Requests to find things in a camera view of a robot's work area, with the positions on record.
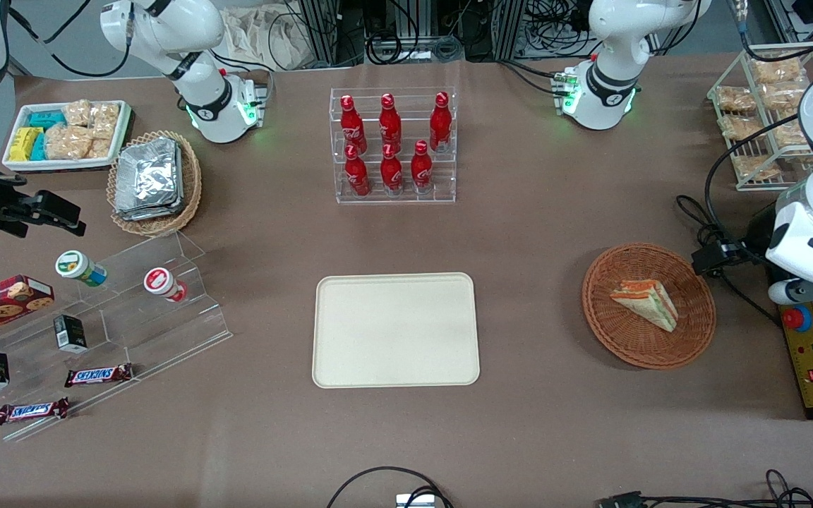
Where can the round brown wicker basket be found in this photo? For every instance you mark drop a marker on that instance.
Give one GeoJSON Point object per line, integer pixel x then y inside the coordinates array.
{"type": "Point", "coordinates": [625, 339]}

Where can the aluminium frame post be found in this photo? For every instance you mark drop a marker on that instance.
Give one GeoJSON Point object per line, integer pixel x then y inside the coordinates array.
{"type": "Point", "coordinates": [322, 32]}
{"type": "Point", "coordinates": [509, 28]}

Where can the beige rectangular tray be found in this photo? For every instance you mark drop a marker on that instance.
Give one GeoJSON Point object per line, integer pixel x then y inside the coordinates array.
{"type": "Point", "coordinates": [396, 330]}

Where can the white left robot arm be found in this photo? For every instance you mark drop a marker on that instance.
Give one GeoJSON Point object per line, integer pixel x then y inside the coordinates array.
{"type": "Point", "coordinates": [615, 42]}

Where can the green lid yogurt cup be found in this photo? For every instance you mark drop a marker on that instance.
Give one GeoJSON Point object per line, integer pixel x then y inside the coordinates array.
{"type": "Point", "coordinates": [78, 268]}

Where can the clear bag of crackers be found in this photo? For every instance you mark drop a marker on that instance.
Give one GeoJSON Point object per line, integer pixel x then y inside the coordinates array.
{"type": "Point", "coordinates": [100, 148]}
{"type": "Point", "coordinates": [104, 120]}
{"type": "Point", "coordinates": [68, 142]}
{"type": "Point", "coordinates": [77, 113]}

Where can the red cola bottle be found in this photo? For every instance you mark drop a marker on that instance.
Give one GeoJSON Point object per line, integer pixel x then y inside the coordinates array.
{"type": "Point", "coordinates": [390, 123]}
{"type": "Point", "coordinates": [352, 127]}
{"type": "Point", "coordinates": [392, 173]}
{"type": "Point", "coordinates": [421, 171]}
{"type": "Point", "coordinates": [357, 175]}
{"type": "Point", "coordinates": [440, 123]}

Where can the yellow snack pack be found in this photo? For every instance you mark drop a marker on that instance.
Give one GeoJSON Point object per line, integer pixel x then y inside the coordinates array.
{"type": "Point", "coordinates": [24, 144]}

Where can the oval tan wicker basket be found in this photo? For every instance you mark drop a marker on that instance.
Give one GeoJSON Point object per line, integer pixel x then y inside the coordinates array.
{"type": "Point", "coordinates": [193, 183]}

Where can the bagged bread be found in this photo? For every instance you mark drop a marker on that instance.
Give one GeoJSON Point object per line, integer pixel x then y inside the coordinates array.
{"type": "Point", "coordinates": [782, 97]}
{"type": "Point", "coordinates": [756, 168]}
{"type": "Point", "coordinates": [739, 127]}
{"type": "Point", "coordinates": [775, 70]}
{"type": "Point", "coordinates": [735, 99]}
{"type": "Point", "coordinates": [791, 135]}

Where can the white rectangular snack tray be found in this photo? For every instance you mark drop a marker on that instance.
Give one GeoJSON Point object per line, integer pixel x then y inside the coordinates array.
{"type": "Point", "coordinates": [61, 164]}

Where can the red lid yogurt cup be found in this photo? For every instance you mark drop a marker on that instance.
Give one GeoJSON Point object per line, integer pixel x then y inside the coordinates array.
{"type": "Point", "coordinates": [163, 283]}

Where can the white cloth bag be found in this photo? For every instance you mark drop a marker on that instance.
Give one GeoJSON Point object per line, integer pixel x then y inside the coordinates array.
{"type": "Point", "coordinates": [265, 35]}

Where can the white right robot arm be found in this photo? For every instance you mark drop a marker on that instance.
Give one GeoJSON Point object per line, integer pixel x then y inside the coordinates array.
{"type": "Point", "coordinates": [202, 28]}

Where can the triangle sandwich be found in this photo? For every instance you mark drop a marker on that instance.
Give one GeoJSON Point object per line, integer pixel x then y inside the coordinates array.
{"type": "Point", "coordinates": [650, 303]}

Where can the brown Snickers bar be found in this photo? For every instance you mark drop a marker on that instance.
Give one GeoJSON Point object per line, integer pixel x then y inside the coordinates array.
{"type": "Point", "coordinates": [32, 410]}
{"type": "Point", "coordinates": [98, 375]}

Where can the silver foil pouch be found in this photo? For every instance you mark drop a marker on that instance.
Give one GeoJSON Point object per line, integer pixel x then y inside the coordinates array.
{"type": "Point", "coordinates": [179, 201]}
{"type": "Point", "coordinates": [147, 173]}

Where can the teal snack pack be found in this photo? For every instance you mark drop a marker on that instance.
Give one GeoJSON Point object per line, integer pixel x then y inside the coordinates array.
{"type": "Point", "coordinates": [46, 119]}
{"type": "Point", "coordinates": [39, 148]}

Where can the small silver device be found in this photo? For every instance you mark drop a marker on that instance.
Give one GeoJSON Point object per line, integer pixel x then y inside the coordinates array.
{"type": "Point", "coordinates": [415, 501]}

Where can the clear acrylic stepped shelf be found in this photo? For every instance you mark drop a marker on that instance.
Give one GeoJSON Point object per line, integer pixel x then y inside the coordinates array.
{"type": "Point", "coordinates": [159, 331]}

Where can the clear acrylic bottle rack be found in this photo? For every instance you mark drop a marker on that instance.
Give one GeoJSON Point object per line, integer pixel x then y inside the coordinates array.
{"type": "Point", "coordinates": [406, 199]}

